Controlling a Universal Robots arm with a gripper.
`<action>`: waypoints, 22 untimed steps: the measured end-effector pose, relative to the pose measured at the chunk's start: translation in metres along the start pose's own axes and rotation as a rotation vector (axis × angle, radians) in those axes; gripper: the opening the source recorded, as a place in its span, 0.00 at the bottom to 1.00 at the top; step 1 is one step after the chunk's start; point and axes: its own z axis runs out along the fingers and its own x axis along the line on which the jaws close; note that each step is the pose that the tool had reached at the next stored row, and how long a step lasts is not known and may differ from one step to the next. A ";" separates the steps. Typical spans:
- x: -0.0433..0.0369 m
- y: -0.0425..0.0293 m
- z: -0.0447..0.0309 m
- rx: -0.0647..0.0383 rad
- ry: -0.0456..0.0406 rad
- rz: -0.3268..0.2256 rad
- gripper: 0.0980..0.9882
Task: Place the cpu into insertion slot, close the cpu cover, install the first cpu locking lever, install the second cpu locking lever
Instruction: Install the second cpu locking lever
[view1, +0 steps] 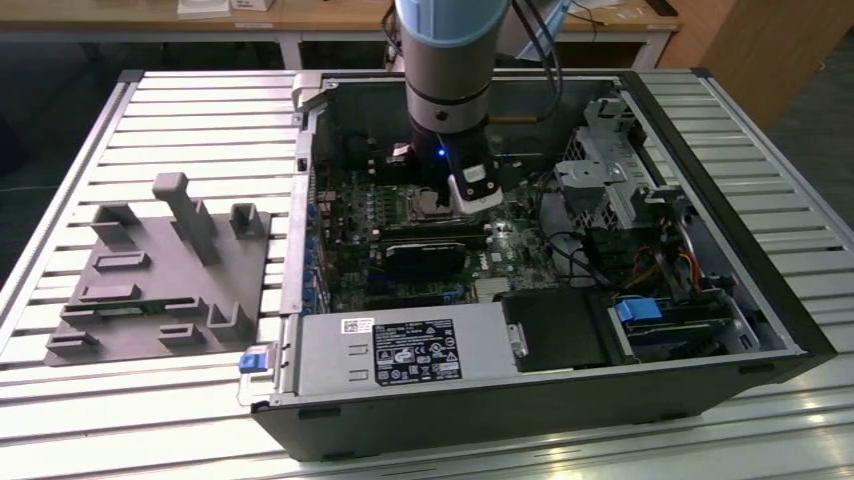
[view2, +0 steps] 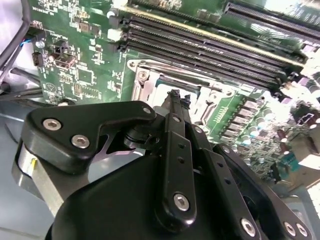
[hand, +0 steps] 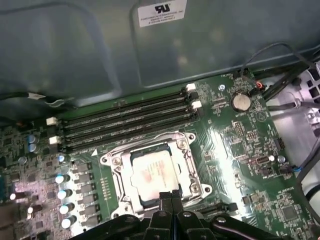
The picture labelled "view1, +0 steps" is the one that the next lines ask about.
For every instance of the wooden desk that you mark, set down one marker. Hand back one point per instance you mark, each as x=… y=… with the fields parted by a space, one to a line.
x=200 y=22

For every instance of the CPU socket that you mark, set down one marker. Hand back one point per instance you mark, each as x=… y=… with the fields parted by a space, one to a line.
x=416 y=216

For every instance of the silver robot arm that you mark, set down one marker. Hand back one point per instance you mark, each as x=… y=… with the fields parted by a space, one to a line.
x=447 y=75

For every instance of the brown wooden cabinet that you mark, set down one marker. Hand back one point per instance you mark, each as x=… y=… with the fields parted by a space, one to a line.
x=767 y=50

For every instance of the silver metal drive cage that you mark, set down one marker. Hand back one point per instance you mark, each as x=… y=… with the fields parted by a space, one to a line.
x=603 y=172

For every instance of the small white box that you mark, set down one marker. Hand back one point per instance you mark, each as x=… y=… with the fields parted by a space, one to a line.
x=250 y=4

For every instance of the black open PC case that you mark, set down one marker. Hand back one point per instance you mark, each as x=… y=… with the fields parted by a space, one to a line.
x=534 y=420

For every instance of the small silver chipset heatsink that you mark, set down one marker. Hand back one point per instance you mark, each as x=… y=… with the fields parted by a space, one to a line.
x=494 y=288

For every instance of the hard disk in blue carrier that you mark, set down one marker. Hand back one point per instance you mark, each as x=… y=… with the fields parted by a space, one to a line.
x=637 y=310

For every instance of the silver power supply black label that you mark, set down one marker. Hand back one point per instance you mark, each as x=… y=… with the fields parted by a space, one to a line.
x=334 y=360

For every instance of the blue case latch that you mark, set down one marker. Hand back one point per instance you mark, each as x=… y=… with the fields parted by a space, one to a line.
x=252 y=361

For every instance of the green motherboard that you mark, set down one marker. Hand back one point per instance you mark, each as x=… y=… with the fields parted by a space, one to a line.
x=520 y=250

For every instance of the grey parts rack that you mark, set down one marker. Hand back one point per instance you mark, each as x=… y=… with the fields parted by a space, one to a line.
x=167 y=300

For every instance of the pale blue teach pendant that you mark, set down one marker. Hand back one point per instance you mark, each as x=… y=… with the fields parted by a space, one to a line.
x=550 y=30

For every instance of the black graphics card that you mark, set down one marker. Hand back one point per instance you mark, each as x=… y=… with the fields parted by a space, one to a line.
x=427 y=255

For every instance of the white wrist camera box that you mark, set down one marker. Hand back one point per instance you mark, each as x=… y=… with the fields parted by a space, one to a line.
x=475 y=192

